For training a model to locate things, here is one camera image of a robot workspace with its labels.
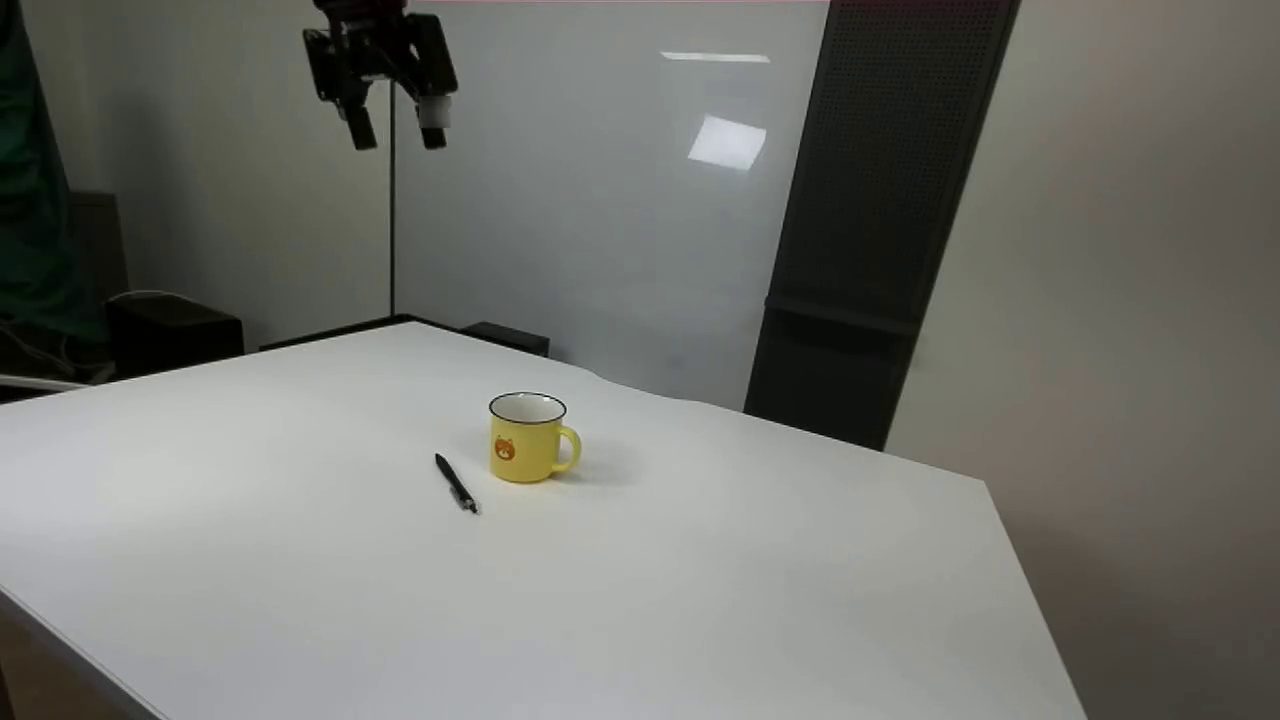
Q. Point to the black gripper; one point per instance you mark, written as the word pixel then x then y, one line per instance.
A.
pixel 385 47

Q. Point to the black ballpoint pen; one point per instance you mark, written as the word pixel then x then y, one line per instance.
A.
pixel 457 487

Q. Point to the glossy white board panel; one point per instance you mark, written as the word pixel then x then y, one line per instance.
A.
pixel 601 243

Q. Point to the yellow enamel mug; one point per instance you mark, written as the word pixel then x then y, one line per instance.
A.
pixel 525 446

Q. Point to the dark vertical pillar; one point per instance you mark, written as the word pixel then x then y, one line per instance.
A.
pixel 867 203

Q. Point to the black square stool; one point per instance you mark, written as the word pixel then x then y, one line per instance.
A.
pixel 172 334

